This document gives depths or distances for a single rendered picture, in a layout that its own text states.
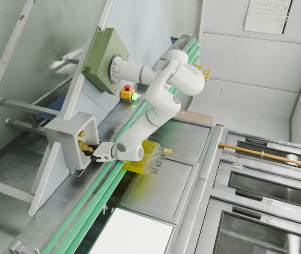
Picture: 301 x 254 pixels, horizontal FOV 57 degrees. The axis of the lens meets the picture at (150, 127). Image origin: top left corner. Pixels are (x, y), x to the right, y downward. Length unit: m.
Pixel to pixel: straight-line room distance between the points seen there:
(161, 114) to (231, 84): 6.77
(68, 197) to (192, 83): 0.77
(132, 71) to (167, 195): 0.69
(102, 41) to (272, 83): 6.58
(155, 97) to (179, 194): 0.73
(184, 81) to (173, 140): 0.97
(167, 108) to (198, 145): 0.95
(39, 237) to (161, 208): 0.61
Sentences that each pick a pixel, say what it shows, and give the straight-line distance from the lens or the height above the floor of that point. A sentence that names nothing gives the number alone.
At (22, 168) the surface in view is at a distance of 1.93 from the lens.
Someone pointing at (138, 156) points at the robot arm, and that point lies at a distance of 1.24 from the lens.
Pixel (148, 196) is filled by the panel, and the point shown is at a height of 1.12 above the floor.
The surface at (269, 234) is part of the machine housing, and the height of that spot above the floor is 1.76.
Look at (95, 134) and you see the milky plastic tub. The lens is 1.44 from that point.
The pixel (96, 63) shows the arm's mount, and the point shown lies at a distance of 1.36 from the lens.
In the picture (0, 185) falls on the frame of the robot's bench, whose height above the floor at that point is 0.49.
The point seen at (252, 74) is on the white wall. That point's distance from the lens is 7.62.
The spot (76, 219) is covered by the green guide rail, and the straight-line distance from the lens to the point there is 1.33.
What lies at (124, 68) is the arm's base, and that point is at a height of 0.91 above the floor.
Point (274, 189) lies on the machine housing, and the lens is 1.82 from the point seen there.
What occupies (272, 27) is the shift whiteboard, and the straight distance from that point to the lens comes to 7.20.
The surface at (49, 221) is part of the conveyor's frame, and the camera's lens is 1.33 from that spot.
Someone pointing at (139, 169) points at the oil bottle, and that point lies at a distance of 1.53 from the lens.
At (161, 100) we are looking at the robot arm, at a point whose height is 1.21.
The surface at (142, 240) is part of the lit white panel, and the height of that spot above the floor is 1.19.
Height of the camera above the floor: 1.50
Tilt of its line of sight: 17 degrees down
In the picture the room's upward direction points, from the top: 103 degrees clockwise
